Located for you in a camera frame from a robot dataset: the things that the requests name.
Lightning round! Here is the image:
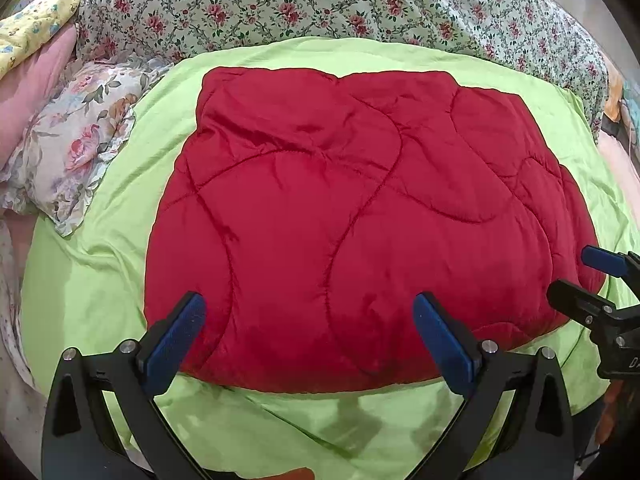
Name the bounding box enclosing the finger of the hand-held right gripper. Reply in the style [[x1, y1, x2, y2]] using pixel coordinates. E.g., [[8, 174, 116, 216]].
[[546, 280, 621, 333], [581, 245, 640, 278]]

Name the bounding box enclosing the orange cloth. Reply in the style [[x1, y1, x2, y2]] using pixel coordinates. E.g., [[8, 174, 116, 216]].
[[602, 67, 627, 123]]

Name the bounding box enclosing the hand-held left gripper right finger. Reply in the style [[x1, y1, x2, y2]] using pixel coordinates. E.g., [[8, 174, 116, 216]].
[[405, 292, 576, 480]]

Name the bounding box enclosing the pink pillow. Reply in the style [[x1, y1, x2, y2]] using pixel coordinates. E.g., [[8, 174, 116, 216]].
[[0, 25, 78, 161]]

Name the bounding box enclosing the red rose floral blanket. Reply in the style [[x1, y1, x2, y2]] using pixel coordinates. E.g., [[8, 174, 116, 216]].
[[75, 0, 611, 141]]

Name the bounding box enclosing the pale peach cloth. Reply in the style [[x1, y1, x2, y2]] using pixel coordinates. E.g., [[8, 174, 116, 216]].
[[597, 135, 640, 201]]

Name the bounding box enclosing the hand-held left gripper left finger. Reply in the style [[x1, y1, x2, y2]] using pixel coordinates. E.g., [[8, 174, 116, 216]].
[[41, 291, 221, 480]]

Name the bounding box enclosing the red quilted blanket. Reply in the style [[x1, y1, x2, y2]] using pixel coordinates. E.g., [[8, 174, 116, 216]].
[[142, 66, 608, 395]]

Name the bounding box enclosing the person's right forearm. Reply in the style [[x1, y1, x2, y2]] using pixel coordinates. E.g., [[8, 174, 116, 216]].
[[595, 377, 640, 461]]

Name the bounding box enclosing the yellow floral cloth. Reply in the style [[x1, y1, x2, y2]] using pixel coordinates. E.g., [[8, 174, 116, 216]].
[[0, 0, 88, 78]]

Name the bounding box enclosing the lime green bed sheet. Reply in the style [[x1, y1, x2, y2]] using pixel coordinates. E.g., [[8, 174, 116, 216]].
[[20, 35, 640, 480]]

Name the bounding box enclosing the pastel floral pillow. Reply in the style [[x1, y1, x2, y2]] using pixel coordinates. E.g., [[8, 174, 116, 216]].
[[0, 57, 171, 238]]

